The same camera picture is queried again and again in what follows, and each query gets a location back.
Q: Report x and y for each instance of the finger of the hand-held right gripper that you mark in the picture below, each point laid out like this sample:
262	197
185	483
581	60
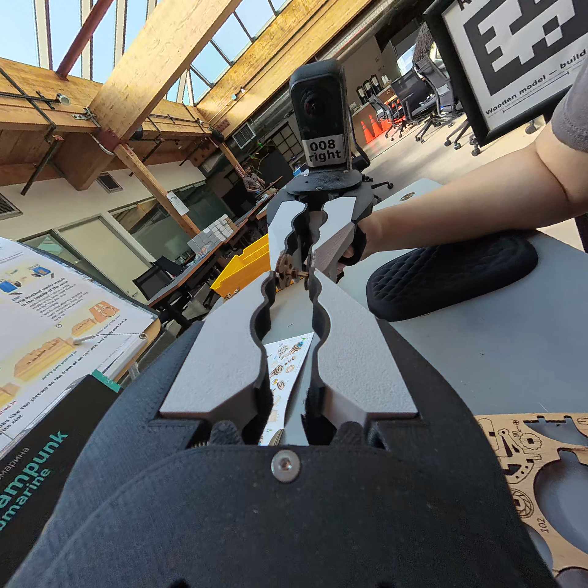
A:
341	220
278	229

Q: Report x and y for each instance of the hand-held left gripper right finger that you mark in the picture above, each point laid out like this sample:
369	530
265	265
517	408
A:
363	358

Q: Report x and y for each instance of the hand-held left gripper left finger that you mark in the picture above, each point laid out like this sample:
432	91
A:
216	358

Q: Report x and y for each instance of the small wooden gear part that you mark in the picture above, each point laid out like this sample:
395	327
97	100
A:
285	268

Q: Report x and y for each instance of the person's right forearm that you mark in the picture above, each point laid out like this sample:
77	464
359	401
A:
482	197

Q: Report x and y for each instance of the printed parts instruction sheet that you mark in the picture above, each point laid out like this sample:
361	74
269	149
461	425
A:
287	363

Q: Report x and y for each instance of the laser-cut wooden parts sheet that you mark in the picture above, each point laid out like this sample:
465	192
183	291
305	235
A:
496	436

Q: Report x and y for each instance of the black model kit box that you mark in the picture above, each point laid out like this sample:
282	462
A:
41	459

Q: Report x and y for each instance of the person's right hand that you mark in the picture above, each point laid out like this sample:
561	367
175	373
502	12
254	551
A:
381	234

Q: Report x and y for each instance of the black office chair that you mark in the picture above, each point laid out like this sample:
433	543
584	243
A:
379	184
383	115
436	92
154	278

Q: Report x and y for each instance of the yellow plastic bin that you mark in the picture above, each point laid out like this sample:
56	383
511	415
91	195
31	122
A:
243	271

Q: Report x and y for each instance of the stack of small grey boxes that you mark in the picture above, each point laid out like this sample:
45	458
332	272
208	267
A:
209	234

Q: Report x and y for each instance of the orange striped traffic cone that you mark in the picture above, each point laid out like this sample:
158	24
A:
372	128

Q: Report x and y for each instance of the long dark work table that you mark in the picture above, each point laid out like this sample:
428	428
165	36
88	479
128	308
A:
183	285

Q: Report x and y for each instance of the white paper notice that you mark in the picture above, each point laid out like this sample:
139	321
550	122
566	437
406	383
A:
177	202

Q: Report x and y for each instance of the black wrist rest pad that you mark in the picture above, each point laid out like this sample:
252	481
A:
450	275

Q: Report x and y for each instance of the instruction poster board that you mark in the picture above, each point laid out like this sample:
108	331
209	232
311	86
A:
55	321

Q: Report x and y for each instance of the black framed marker sign board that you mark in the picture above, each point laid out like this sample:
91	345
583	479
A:
505	92

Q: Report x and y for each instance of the wall air vent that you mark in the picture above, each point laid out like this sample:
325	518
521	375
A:
243	135

